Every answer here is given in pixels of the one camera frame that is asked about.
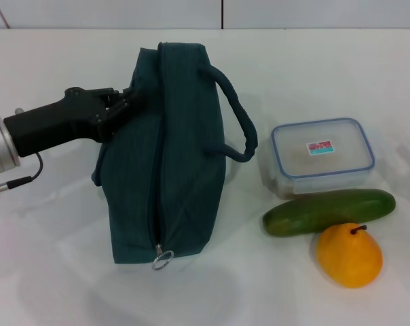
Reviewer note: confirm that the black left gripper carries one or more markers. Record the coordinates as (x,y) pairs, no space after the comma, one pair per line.
(55,119)

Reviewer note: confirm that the green cucumber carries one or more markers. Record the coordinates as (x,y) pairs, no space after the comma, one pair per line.
(327,212)

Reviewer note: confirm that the orange yellow pear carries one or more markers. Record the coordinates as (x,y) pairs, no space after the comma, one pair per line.
(349,261)

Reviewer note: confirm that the dark teal insulated bag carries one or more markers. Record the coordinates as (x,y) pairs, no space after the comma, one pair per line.
(184,153)

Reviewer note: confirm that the clear plastic food container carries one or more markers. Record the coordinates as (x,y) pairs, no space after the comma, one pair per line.
(322,159)

